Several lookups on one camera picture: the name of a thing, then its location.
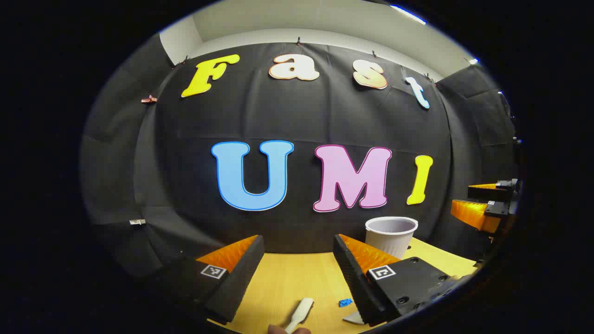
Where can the white cloth clip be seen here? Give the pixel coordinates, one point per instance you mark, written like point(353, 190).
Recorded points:
point(137, 222)

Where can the wooden desktop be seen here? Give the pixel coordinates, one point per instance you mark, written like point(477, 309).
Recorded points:
point(297, 278)

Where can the white garbage bin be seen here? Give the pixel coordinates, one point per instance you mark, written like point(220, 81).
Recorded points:
point(390, 241)

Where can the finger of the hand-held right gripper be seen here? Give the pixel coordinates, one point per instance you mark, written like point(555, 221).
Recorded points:
point(473, 214)
point(487, 194)

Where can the blue paper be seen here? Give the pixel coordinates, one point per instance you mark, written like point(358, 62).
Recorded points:
point(345, 303)

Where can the white dustpan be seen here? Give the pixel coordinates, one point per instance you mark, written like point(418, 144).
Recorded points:
point(355, 318)

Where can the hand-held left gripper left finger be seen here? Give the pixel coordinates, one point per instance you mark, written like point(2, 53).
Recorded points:
point(239, 283)

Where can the red cloth clip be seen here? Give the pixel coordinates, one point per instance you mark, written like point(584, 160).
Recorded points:
point(148, 99)

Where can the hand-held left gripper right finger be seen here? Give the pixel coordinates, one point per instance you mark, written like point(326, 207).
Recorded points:
point(355, 283)

